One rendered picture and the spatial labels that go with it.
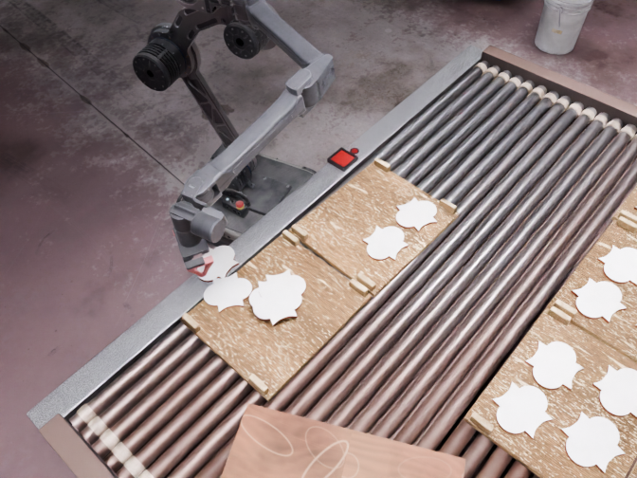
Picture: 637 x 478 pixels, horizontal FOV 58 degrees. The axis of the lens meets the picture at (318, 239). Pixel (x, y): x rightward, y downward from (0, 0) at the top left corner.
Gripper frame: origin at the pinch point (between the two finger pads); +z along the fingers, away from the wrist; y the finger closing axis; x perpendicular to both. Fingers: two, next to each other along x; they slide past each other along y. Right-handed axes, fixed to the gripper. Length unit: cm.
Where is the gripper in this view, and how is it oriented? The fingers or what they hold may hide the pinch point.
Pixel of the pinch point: (197, 260)
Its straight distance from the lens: 152.2
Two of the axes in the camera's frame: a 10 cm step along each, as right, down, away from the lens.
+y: -4.0, -7.2, 5.7
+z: 0.2, 6.2, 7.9
